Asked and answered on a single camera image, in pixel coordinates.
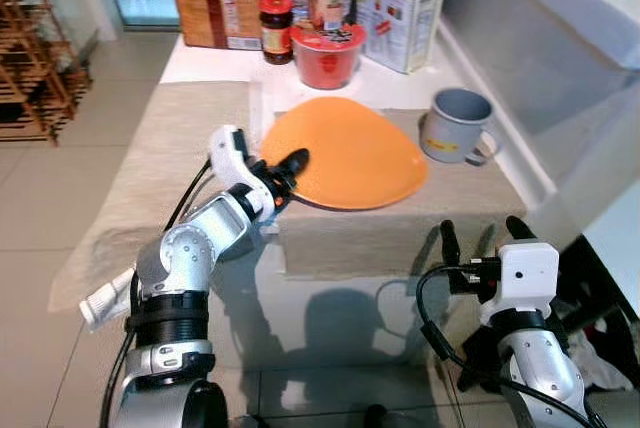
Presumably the orange plate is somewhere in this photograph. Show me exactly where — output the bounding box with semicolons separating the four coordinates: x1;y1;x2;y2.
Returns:
260;96;430;212

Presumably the red instant noodle bowl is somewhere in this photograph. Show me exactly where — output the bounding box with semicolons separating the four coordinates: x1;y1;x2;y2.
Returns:
289;22;368;92

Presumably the grey mug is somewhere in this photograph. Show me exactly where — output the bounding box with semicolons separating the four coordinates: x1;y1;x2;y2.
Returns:
418;88;499;168

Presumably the beige table cloth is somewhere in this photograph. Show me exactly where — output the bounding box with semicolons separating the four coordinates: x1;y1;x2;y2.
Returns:
47;78;528;315

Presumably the dark sauce jar red lid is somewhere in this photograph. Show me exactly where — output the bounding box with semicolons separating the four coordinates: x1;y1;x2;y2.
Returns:
259;0;295;67

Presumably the brown snack package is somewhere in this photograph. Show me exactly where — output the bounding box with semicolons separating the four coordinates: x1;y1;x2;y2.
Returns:
171;0;269;52

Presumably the black robot foot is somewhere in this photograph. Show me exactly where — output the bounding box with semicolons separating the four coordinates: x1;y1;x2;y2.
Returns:
362;404;393;428

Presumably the white printed carton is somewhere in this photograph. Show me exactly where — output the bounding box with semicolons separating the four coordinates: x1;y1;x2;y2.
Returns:
354;0;452;76

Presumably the white counter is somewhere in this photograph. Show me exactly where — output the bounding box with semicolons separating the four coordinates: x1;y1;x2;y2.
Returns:
438;0;640;317

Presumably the wooden rack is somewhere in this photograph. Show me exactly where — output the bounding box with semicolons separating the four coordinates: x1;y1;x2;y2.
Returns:
0;0;94;146

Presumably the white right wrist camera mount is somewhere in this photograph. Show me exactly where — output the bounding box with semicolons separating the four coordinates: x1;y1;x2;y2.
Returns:
480;241;560;327

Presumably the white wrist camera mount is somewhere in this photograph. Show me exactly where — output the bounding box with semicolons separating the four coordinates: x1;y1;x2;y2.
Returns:
207;125;264;195
480;241;560;327

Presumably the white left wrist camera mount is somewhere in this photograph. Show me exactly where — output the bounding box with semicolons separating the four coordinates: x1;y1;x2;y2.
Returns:
207;125;264;195

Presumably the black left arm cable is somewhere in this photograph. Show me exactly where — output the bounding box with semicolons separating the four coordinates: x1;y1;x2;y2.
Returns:
98;156;217;428

